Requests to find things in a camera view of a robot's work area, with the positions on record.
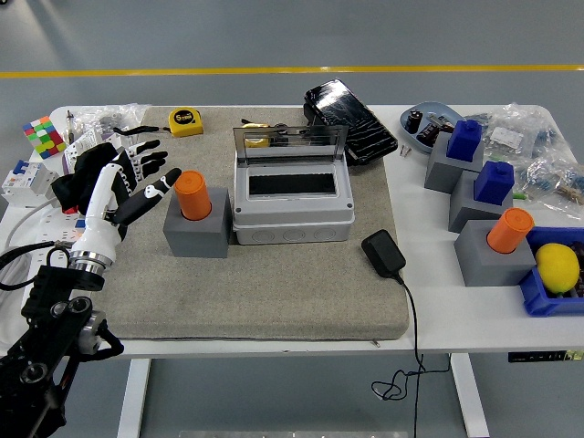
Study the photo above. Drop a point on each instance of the white and black robot left hand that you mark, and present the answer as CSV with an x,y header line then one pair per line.
x,y
100,214

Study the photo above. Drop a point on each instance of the orange cylinder battery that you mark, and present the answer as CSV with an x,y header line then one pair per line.
x,y
508,230
191,194

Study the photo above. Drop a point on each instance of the grey junction box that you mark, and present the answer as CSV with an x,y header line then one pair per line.
x,y
292,214

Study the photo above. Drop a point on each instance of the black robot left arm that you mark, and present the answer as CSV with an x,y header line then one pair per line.
x,y
50,319

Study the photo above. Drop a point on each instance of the black cloth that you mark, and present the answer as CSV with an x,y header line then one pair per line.
x,y
86,173

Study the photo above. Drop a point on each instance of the white power strip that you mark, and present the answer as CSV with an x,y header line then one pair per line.
x,y
50,228

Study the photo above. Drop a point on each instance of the white and purple carton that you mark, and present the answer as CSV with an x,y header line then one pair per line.
x,y
80,145

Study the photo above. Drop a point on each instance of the white circuit breaker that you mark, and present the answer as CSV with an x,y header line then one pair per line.
x,y
27,182

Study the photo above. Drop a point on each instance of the thin metal pen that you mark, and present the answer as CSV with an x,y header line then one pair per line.
x,y
69,125

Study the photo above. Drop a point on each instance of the clear bag of grey parts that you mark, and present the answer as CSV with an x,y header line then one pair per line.
x,y
109,116

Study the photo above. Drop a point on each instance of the grey block with round hole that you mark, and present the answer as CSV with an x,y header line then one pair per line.
x,y
196,239

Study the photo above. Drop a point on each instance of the square yellow tape measure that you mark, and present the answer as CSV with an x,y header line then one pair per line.
x,y
184,123

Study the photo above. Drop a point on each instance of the round yellow tape measure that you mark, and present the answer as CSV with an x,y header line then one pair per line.
x,y
254,140

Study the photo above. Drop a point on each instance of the grey-brown fabric mat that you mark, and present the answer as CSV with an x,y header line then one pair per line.
x,y
255,292

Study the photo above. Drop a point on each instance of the white table leg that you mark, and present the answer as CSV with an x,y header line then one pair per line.
x,y
470,397
134,397

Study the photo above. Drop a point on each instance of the small black capacitor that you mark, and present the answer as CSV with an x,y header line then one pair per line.
x,y
280,125

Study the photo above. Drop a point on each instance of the glossy black cracked tray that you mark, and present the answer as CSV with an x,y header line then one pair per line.
x,y
351,118

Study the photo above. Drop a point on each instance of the black power adapter plug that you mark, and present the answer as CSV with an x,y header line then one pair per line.
x,y
383,253

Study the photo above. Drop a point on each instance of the dark maroon capacitor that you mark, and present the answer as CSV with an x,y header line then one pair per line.
x,y
428,133

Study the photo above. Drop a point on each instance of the grey holder block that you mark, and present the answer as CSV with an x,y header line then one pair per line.
x,y
440,173
488,269
470,212

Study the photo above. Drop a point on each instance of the blue-grey oval tray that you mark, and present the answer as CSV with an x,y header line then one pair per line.
x,y
433,109

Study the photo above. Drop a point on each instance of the small silver component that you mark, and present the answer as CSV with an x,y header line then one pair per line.
x,y
440,122

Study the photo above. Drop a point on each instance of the blue block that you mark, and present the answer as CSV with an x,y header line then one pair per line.
x,y
494,182
464,141

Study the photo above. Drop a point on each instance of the small green part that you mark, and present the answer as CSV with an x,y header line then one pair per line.
x,y
520,195

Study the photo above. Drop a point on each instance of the clear bag of components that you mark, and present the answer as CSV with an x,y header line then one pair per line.
x,y
552,175
515,132

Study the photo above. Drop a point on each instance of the blue plastic bin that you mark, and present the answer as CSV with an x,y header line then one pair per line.
x,y
538,296

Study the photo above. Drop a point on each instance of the yellow lemon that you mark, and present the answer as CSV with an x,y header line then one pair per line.
x,y
556,267

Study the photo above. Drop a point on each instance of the black table control panel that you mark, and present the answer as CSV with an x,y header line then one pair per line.
x,y
543,356

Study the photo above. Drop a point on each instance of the wooden clothespin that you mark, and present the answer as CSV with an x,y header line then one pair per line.
x,y
570,193

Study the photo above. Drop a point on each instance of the black plastic bracket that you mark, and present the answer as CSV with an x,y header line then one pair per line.
x,y
310,114

